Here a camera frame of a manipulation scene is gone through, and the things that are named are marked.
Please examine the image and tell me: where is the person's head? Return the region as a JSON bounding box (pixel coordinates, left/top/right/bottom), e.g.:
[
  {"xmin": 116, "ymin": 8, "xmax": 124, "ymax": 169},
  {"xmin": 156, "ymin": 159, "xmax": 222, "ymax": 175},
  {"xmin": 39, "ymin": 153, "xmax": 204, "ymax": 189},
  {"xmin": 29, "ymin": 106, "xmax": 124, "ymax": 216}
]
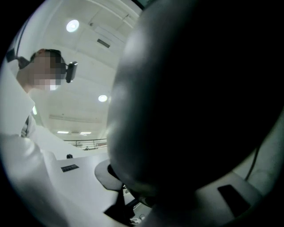
[{"xmin": 16, "ymin": 48, "xmax": 67, "ymax": 93}]

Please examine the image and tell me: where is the dark ceiling air vent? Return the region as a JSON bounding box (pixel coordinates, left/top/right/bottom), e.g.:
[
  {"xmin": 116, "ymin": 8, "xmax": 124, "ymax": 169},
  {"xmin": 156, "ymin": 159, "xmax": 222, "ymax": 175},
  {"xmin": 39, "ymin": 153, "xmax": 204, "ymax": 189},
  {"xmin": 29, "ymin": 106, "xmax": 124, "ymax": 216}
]
[{"xmin": 96, "ymin": 38, "xmax": 111, "ymax": 49}]

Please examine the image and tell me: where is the white desk with black panel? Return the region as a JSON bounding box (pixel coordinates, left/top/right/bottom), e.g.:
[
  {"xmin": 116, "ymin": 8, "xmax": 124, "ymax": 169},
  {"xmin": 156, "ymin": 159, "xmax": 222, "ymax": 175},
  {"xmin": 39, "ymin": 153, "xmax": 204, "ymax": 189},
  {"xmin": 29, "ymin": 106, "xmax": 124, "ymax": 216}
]
[{"xmin": 142, "ymin": 170, "xmax": 264, "ymax": 227}]

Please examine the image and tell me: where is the large round ceiling light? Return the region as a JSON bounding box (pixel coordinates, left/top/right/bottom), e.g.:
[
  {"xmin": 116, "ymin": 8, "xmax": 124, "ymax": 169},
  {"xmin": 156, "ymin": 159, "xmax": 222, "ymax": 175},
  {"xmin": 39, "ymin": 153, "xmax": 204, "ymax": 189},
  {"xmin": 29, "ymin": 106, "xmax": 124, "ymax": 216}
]
[{"xmin": 66, "ymin": 19, "xmax": 80, "ymax": 33}]

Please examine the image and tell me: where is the thin black cable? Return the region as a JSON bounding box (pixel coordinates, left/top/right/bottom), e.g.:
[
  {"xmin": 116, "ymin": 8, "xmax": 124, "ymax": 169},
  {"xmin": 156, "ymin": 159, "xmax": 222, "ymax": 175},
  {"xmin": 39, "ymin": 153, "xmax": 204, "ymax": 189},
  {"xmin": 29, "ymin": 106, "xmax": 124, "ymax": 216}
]
[{"xmin": 244, "ymin": 147, "xmax": 260, "ymax": 181}]

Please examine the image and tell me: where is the black rectangular desk panel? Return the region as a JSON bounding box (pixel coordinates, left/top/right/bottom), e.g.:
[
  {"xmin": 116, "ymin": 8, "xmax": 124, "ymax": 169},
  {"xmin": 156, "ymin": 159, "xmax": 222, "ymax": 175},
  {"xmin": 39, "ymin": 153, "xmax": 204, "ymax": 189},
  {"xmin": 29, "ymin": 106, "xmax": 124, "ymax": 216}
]
[{"xmin": 217, "ymin": 184, "xmax": 252, "ymax": 219}]

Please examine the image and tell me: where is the grey office chair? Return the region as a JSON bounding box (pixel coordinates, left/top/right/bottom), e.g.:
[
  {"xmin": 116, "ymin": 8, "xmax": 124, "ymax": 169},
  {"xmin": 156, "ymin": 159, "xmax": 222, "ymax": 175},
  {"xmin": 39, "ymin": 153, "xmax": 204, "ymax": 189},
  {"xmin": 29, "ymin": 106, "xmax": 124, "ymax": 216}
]
[{"xmin": 94, "ymin": 159, "xmax": 124, "ymax": 191}]

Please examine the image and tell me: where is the metal balcony railing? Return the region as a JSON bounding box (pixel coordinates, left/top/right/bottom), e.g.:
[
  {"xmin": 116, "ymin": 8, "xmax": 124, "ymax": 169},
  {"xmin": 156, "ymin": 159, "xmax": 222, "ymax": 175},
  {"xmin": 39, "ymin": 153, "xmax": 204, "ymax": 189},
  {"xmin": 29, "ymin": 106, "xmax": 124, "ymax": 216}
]
[{"xmin": 63, "ymin": 138, "xmax": 108, "ymax": 151}]

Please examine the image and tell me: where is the black desk outlet strip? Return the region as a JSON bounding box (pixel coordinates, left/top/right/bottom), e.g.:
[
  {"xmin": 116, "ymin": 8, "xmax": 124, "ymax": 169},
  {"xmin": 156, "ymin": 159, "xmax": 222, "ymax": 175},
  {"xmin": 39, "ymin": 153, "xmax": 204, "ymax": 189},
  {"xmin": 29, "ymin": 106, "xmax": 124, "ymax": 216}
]
[{"xmin": 60, "ymin": 164, "xmax": 80, "ymax": 173}]

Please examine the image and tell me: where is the person's white shirt torso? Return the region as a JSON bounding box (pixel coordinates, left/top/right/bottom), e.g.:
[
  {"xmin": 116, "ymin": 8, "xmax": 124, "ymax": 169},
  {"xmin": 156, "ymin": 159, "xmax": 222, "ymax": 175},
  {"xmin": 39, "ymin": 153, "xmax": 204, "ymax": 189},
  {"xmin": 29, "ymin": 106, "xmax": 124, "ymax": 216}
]
[{"xmin": 0, "ymin": 59, "xmax": 75, "ymax": 227}]

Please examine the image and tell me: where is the person's right hand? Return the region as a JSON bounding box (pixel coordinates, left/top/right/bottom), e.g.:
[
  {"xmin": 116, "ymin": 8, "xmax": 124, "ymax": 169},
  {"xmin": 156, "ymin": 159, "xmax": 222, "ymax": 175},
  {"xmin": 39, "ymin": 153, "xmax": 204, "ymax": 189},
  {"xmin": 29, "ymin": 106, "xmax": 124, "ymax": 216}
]
[{"xmin": 106, "ymin": 0, "xmax": 284, "ymax": 200}]

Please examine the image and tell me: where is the black head-worn camera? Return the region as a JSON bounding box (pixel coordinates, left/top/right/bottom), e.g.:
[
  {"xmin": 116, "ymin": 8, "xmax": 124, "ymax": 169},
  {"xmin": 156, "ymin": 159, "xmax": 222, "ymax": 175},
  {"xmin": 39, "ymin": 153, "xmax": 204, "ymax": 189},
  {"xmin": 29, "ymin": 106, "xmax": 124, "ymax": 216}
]
[{"xmin": 65, "ymin": 61, "xmax": 79, "ymax": 84}]

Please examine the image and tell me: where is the white desk with outlet strip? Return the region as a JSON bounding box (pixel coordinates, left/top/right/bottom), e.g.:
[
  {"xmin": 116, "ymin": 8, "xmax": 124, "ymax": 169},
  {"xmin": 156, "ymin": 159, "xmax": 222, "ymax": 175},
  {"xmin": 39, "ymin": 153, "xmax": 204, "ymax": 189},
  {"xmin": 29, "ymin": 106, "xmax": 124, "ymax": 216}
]
[{"xmin": 44, "ymin": 152, "xmax": 126, "ymax": 224}]

